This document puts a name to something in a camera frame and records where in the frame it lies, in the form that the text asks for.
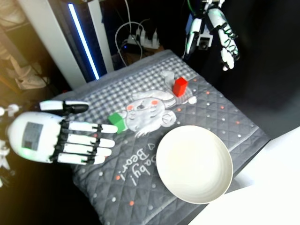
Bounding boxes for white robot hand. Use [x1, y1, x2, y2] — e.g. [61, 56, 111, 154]
[184, 7, 241, 71]
[7, 100, 119, 166]

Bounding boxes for red block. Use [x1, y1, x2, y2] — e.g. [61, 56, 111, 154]
[172, 77, 189, 98]

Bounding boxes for green block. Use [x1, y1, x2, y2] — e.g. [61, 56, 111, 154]
[107, 112, 128, 135]

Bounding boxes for white round bowl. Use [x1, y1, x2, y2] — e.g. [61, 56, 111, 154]
[156, 125, 234, 205]

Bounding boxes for white crumpled cloth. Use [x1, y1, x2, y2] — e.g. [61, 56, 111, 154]
[4, 56, 51, 91]

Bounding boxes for white power strip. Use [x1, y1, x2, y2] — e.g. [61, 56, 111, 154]
[127, 26, 161, 49]

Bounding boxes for white column with dark middle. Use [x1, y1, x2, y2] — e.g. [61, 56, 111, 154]
[17, 0, 115, 90]

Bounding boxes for black box with blue light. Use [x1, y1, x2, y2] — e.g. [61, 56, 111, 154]
[121, 43, 142, 53]

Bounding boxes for blue light strip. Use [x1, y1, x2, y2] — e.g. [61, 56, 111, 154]
[67, 3, 100, 81]

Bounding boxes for grey quilt with bear print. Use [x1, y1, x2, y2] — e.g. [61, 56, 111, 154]
[50, 49, 272, 225]

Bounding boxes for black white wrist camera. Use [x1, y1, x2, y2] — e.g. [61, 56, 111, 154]
[197, 34, 213, 50]

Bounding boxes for white hanging cable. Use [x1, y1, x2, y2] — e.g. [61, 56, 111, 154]
[123, 0, 131, 24]

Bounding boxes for white looped cable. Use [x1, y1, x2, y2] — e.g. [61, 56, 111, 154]
[114, 21, 144, 68]

